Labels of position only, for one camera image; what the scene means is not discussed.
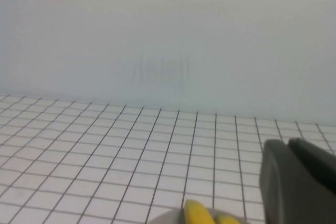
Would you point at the yellow plastic banana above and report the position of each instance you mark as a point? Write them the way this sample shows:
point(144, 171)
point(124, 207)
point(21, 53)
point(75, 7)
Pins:
point(197, 213)

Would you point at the white black-grid tablecloth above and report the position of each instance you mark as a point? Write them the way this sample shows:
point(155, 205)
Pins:
point(105, 169)

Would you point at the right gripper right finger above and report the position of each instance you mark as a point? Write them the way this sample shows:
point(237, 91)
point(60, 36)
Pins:
point(317, 161)

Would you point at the grey round plate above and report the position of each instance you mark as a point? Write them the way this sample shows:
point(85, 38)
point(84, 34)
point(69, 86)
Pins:
point(168, 218)

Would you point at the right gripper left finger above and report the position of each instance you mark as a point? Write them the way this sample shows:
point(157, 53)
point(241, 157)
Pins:
point(288, 195)

